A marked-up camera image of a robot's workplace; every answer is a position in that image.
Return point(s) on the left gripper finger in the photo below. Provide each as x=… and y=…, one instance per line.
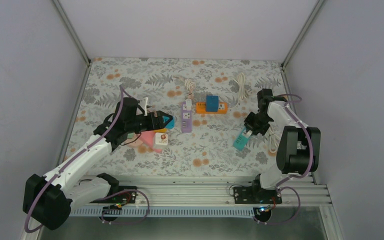
x=168, y=124
x=163, y=115

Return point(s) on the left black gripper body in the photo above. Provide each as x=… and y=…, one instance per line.
x=132, y=126

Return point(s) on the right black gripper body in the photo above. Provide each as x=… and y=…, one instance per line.
x=257, y=124

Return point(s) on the cyan cube socket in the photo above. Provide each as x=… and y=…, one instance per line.
x=169, y=122

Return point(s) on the pink triangular power strip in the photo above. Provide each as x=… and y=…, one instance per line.
x=147, y=137

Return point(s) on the white plug adapter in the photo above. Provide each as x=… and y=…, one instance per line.
x=160, y=140

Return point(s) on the purple power strip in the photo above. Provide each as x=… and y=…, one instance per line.
x=186, y=119

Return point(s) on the dark blue cube socket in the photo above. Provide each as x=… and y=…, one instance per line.
x=211, y=103

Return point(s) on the white square plug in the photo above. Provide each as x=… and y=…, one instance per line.
x=188, y=104

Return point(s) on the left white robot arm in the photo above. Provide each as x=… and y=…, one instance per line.
x=49, y=199

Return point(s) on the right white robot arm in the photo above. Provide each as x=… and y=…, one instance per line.
x=298, y=150

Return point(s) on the teal power strip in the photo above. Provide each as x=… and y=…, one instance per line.
x=242, y=139

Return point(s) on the orange power strip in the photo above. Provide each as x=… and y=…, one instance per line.
x=200, y=108

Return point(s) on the aluminium rail frame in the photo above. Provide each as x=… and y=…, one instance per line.
x=216, y=191

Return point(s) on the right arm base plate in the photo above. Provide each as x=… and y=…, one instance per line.
x=251, y=195

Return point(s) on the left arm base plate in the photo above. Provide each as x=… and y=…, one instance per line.
x=128, y=197

